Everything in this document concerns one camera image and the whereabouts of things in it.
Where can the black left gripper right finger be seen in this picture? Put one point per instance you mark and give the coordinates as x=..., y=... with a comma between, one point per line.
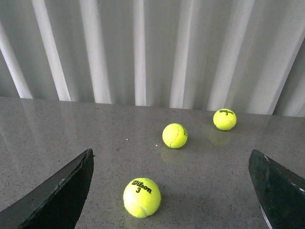
x=281, y=192

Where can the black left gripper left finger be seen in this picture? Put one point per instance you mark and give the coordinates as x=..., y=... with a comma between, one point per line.
x=57, y=203

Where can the Wilson 3 tennis ball near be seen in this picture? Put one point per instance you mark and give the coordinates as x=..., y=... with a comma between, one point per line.
x=141, y=197

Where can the wilson 3 tennis ball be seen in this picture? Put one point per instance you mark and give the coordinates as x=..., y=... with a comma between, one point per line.
x=224, y=119
x=141, y=197

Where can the Wilson 3 tennis ball far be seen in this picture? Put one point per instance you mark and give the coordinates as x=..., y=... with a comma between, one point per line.
x=224, y=119

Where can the Head Team tennis ball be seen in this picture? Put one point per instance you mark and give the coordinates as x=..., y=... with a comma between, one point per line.
x=175, y=135

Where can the white pleated curtain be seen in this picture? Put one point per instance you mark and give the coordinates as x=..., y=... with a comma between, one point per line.
x=245, y=55

